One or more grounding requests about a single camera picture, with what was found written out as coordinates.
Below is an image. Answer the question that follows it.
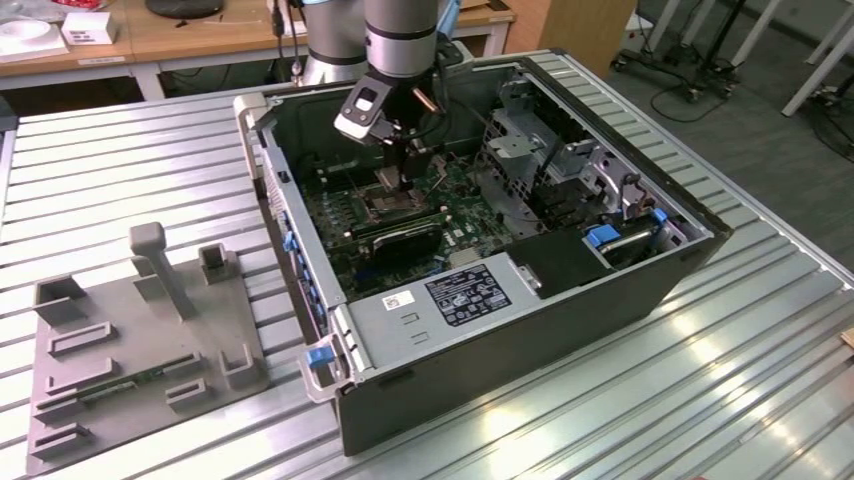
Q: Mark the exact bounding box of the metal socket cover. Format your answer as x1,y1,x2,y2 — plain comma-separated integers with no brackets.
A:
425,152,449,195

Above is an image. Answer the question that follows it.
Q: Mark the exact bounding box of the CPU socket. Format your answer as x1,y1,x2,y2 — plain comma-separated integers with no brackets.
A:
356,180,421,224

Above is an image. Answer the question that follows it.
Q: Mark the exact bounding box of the copper coloured tube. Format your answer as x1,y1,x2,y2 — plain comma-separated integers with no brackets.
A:
411,85,441,115

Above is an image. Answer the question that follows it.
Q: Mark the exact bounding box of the silver drive cage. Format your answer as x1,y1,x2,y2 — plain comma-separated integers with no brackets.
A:
476,74,601,231

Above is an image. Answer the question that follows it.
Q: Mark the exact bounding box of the green motherboard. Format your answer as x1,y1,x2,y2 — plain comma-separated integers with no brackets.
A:
296,149,528,296

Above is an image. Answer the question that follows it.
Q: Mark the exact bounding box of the black fan shroud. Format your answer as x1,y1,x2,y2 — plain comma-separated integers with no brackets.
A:
369,224,441,274

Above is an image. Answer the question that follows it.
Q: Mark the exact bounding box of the wooden cabinet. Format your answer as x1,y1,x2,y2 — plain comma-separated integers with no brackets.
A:
539,0,639,76

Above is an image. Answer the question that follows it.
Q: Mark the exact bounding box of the wooden desk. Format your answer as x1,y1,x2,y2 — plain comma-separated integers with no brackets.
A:
0,0,519,94

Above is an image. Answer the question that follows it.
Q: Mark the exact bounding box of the black plastic shroud box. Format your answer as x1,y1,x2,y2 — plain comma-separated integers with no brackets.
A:
504,227,619,301

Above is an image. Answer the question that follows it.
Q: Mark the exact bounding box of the black round base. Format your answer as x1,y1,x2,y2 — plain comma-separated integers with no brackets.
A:
144,0,225,19

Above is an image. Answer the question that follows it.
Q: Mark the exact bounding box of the silver power supply unit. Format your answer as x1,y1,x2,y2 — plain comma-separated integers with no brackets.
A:
331,249,541,386

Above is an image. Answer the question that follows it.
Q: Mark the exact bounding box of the black wheeled stand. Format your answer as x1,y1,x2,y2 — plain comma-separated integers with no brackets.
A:
612,0,742,104

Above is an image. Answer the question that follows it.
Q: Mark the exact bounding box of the white cardboard box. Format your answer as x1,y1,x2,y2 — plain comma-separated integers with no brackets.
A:
60,12,120,46

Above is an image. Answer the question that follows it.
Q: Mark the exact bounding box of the open dark grey PC case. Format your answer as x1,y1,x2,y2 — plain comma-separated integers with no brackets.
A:
230,48,735,457

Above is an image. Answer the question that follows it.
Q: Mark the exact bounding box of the white bowl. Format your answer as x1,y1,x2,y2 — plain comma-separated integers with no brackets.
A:
0,18,68,56

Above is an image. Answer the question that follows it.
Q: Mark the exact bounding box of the grey parts rack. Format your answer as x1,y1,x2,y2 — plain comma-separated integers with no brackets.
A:
24,222,272,476

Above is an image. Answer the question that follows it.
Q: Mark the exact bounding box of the green RAM stick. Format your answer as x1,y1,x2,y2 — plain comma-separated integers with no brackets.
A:
76,367,168,404

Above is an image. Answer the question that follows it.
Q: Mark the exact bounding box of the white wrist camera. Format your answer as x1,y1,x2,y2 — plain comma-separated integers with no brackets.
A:
332,74,395,142

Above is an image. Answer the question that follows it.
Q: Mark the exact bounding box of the black cable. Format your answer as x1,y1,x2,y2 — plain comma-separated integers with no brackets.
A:
536,132,559,179
443,97,492,134

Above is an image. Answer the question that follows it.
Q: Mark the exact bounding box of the silver drive latch bracket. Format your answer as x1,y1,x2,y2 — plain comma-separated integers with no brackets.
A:
599,149,659,221

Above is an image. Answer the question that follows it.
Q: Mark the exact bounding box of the blue disk carrier handle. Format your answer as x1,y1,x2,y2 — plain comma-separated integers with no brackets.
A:
584,224,623,252

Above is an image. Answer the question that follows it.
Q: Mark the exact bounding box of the white desk frame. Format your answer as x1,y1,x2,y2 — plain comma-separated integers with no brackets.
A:
779,0,854,119

